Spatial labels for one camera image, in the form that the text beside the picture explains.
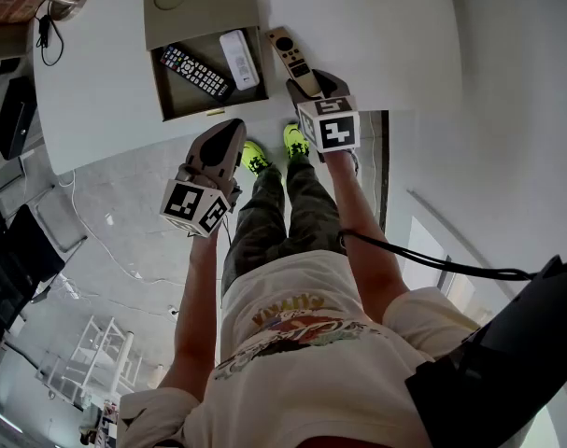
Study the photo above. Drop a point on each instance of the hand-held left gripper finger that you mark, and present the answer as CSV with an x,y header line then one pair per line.
x,y
238,157
195,154

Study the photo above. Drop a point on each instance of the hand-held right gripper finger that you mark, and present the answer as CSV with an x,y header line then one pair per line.
x,y
334,86
298,95

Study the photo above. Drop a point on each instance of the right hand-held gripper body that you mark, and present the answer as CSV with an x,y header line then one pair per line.
x,y
332,129

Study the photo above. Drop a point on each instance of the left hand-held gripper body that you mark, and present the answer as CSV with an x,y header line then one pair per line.
x,y
192,205

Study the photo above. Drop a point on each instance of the gold remote control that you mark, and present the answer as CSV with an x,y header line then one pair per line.
x,y
290,59

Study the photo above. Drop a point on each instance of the white remote control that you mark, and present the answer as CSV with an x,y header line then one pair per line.
x,y
240,61

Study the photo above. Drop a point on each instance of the black remote control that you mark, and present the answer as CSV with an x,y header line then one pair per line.
x,y
194,73

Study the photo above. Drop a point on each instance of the grey storage box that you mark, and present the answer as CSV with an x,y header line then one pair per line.
x,y
194,12

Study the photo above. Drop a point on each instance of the person's right forearm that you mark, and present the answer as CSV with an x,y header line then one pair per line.
x,y
358,231

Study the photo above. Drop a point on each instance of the person's left forearm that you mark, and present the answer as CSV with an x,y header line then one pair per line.
x,y
194,306

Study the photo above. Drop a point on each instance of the black metal cash box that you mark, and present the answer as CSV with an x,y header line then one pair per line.
x,y
14,119

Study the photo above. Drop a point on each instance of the person's left neon shoe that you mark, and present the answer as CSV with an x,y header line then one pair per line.
x,y
256,157

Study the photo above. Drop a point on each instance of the person's neon shoe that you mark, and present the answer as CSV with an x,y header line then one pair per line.
x,y
296,140
256,157

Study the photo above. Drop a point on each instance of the person's right neon shoe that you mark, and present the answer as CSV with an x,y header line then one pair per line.
x,y
296,140

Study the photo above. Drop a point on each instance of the white power strip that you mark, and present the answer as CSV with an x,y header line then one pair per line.
x,y
173,311

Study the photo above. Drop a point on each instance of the black office chair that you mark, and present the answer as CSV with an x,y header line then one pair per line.
x,y
21,259

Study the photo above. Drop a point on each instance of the white metal rack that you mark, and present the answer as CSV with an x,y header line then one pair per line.
x,y
91,357

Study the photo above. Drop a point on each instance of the person's white printed T-shirt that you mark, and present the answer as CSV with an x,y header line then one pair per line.
x,y
311,390

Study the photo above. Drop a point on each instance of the black body-worn camera rig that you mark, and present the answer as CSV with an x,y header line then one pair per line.
x,y
498,357

